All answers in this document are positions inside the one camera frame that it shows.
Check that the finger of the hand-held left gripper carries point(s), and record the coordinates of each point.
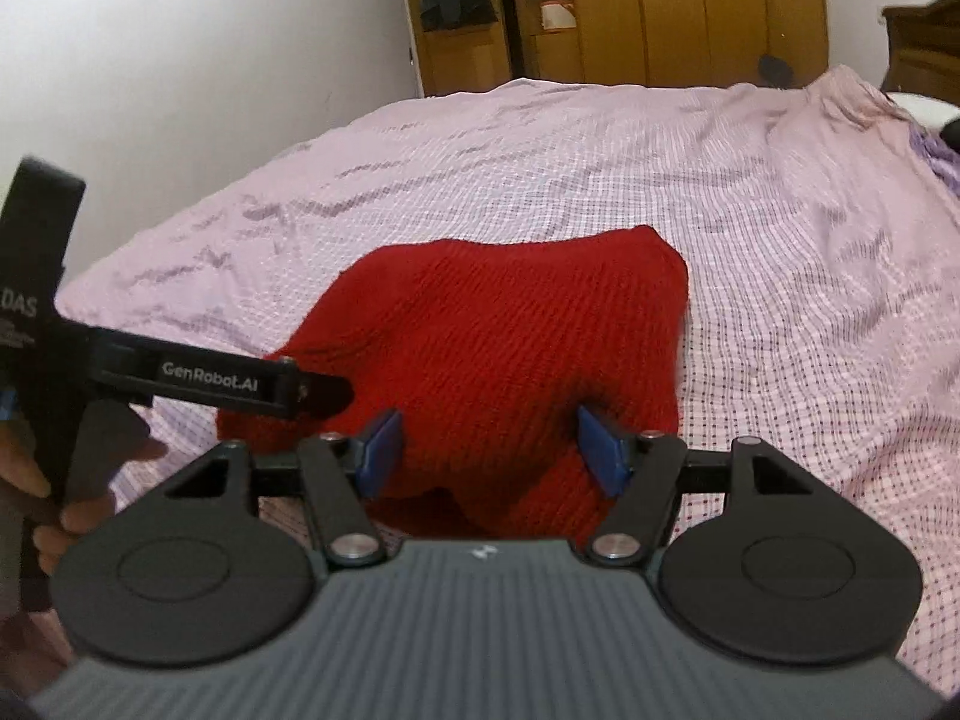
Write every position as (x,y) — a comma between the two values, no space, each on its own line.
(326,396)

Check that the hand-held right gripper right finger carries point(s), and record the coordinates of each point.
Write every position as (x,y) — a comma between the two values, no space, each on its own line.
(604,454)

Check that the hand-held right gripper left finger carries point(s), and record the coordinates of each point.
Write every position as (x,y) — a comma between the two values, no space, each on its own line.
(382,457)

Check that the red knitted cardigan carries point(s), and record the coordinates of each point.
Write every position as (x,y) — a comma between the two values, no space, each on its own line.
(487,330)

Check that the person's left hand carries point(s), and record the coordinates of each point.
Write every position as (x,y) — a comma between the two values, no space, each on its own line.
(19,465)

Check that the pink checked bed sheet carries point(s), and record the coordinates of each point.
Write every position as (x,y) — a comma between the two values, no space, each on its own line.
(525,157)

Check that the small black object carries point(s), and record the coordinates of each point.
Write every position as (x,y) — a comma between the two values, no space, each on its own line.
(776,71)

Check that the white and pink container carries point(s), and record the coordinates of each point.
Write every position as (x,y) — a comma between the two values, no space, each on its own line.
(558,16)

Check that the purple cloth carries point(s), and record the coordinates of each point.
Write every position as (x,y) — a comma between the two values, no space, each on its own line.
(937,165)

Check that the wooden wardrobe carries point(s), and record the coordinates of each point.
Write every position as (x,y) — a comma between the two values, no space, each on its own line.
(675,7)

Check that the white pillow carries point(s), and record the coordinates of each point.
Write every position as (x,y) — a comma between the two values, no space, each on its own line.
(922,111)

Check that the black clothing pile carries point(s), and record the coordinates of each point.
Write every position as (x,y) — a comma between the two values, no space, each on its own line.
(952,133)

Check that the wooden bed headboard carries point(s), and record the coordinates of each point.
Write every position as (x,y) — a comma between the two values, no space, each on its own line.
(926,45)

